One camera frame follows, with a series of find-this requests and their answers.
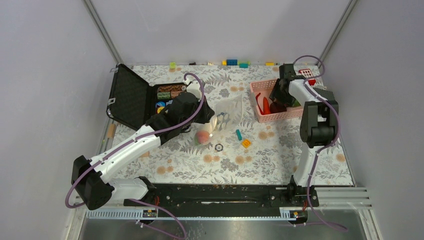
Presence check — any pink plastic basket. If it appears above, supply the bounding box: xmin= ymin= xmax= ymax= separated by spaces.
xmin=249 ymin=79 xmax=303 ymax=123

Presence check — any dark red eggplant toy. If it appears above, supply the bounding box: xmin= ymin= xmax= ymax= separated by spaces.
xmin=269 ymin=102 xmax=287 ymax=114

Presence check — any teal small brick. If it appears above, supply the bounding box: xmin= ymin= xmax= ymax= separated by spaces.
xmin=235 ymin=129 xmax=243 ymax=141

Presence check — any wooden block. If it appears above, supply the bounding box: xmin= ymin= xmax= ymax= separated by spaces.
xmin=106 ymin=123 xmax=117 ymax=139

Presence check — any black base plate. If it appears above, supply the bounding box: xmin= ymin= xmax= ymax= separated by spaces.
xmin=141 ymin=183 xmax=320 ymax=218

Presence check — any clear zip top bag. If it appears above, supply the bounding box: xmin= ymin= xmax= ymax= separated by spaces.
xmin=194 ymin=95 xmax=244 ymax=145

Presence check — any black open case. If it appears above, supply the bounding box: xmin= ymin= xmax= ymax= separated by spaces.
xmin=106 ymin=63 xmax=187 ymax=130

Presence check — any orange square brick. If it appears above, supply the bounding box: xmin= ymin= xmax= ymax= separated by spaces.
xmin=241 ymin=139 xmax=252 ymax=149

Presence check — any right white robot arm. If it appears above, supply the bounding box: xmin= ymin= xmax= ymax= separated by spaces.
xmin=270 ymin=63 xmax=339 ymax=206

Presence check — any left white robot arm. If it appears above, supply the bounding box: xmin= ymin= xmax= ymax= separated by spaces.
xmin=65 ymin=91 xmax=215 ymax=210

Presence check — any white radish toy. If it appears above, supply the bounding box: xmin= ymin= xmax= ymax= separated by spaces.
xmin=205 ymin=115 xmax=218 ymax=134

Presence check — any black ring washer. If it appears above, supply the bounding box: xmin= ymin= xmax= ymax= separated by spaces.
xmin=215 ymin=143 xmax=224 ymax=152

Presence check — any green teal brick at wall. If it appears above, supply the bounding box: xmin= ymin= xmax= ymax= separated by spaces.
xmin=237 ymin=61 xmax=250 ymax=69

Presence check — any peach toy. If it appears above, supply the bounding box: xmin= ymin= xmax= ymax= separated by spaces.
xmin=195 ymin=130 xmax=211 ymax=145

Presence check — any blue brick at wall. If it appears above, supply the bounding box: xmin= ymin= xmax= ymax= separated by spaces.
xmin=225 ymin=59 xmax=238 ymax=66

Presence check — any red grid block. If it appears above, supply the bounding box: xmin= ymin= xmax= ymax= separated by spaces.
xmin=298 ymin=68 xmax=317 ymax=87

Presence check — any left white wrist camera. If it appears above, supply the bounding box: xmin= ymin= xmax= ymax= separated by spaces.
xmin=183 ymin=76 xmax=204 ymax=100

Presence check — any dark grey baseplate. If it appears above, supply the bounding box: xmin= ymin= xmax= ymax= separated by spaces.
xmin=314 ymin=88 xmax=338 ymax=105

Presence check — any red chili toy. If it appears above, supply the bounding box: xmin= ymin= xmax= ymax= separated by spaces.
xmin=255 ymin=93 xmax=271 ymax=115

